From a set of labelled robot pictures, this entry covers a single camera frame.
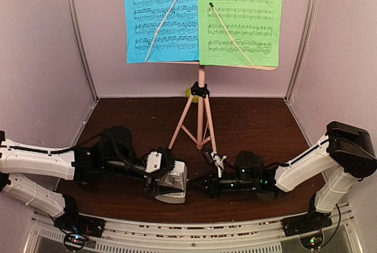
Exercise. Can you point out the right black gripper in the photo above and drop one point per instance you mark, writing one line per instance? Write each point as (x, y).
(212, 184)

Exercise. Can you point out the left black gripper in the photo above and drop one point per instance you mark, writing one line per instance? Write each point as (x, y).
(149, 183)

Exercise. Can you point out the white metronome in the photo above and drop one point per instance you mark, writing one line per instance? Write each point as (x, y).
(175, 178)

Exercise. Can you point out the pink music stand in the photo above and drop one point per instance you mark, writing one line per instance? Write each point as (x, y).
(200, 89)

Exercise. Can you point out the green sheet music paper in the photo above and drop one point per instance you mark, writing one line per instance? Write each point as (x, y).
(242, 33)

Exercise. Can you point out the blue sheet music paper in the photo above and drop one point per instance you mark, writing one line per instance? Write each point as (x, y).
(162, 30)

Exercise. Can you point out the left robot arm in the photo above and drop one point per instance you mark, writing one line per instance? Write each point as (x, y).
(19, 160)

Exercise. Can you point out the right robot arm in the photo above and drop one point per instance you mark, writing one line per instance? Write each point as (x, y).
(347, 149)

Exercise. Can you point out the green plastic bowl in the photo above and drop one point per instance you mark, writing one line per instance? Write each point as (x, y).
(188, 95)

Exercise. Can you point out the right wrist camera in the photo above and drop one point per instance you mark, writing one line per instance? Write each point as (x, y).
(212, 158)

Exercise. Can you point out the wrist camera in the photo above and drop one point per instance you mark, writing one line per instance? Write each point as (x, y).
(212, 158)
(160, 161)

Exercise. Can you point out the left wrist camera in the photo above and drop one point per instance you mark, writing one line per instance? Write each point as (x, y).
(160, 161)

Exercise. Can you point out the aluminium front rail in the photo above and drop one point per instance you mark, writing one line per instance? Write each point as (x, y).
(261, 235)

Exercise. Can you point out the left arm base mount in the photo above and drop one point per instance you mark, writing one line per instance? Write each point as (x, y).
(78, 229)

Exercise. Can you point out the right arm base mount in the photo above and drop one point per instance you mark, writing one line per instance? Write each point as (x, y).
(308, 227)

